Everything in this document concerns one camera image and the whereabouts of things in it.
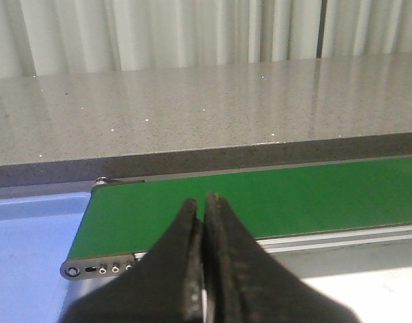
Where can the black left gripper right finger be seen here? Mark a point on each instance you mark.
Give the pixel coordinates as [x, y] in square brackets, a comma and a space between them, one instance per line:
[246, 284]

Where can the dark grey stone counter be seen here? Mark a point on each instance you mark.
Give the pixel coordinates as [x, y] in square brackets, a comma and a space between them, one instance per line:
[74, 128]

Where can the blue plastic bin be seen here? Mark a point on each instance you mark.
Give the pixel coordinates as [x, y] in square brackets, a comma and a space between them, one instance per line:
[36, 234]

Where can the aluminium conveyor side rail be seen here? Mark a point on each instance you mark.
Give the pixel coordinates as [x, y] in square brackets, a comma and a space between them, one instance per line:
[336, 239]

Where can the grey pleated curtain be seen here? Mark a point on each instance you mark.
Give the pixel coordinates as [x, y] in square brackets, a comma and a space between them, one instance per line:
[55, 37]

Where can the green conveyor belt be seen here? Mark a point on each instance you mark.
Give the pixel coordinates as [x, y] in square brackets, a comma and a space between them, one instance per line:
[128, 218]

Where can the steel left roller end plate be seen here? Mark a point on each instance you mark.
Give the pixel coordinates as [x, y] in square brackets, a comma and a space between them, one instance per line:
[75, 269]

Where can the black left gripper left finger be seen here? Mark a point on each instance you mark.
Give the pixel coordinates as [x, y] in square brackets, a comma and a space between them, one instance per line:
[165, 286]

